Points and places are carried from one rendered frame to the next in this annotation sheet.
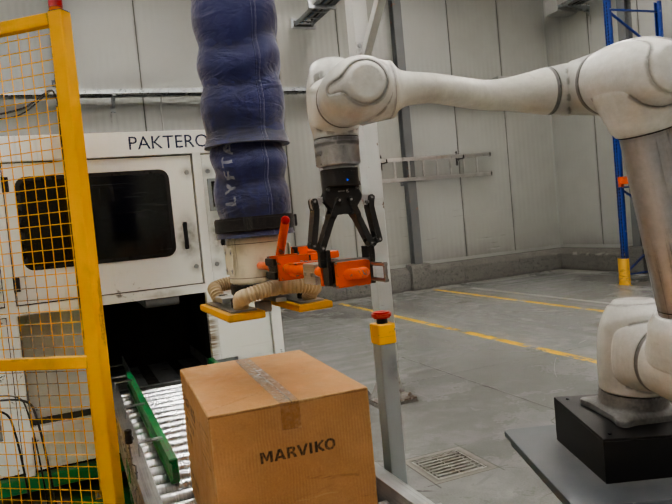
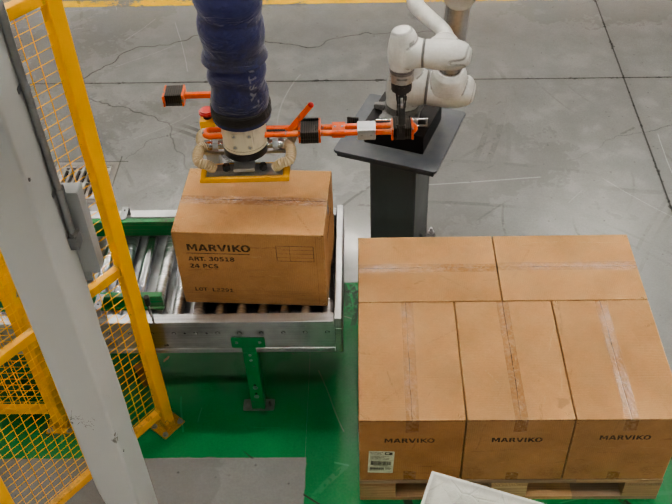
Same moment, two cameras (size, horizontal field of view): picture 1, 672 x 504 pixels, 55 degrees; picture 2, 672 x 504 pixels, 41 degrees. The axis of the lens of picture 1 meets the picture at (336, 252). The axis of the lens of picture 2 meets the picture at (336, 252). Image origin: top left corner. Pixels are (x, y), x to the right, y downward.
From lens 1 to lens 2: 3.23 m
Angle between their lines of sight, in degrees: 70
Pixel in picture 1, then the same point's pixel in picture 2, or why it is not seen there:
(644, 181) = (460, 26)
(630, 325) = (417, 78)
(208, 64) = (242, 15)
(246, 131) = (263, 52)
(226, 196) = (252, 102)
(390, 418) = not seen: hidden behind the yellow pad
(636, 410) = (414, 114)
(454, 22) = not seen: outside the picture
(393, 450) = not seen: hidden behind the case
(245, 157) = (262, 70)
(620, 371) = (413, 101)
